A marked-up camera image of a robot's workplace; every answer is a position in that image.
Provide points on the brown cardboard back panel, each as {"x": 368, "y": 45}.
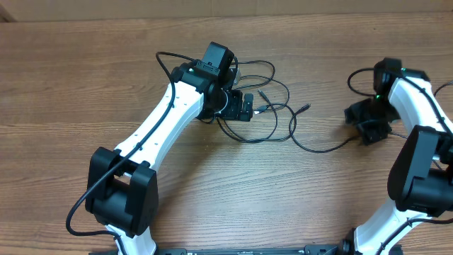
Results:
{"x": 79, "y": 10}

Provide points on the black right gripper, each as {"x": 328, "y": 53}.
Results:
{"x": 374, "y": 132}

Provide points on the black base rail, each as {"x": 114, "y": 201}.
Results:
{"x": 312, "y": 249}

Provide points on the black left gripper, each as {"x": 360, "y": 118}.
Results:
{"x": 234, "y": 111}

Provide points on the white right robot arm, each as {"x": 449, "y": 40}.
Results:
{"x": 419, "y": 185}

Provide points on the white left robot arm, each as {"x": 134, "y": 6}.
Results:
{"x": 122, "y": 190}

